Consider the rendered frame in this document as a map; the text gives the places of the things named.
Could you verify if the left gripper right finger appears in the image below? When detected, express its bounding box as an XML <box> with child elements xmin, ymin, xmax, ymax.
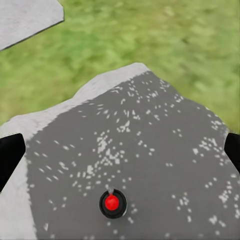
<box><xmin>224</xmin><ymin>132</ymin><xmax>240</xmax><ymax>172</ymax></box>

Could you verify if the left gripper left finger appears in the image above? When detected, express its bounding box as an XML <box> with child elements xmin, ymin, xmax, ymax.
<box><xmin>0</xmin><ymin>133</ymin><xmax>26</xmax><ymax>193</ymax></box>

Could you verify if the insectifuge atomizer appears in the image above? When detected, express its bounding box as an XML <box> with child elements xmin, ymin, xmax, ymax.
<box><xmin>99</xmin><ymin>186</ymin><xmax>127</xmax><ymax>219</ymax></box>

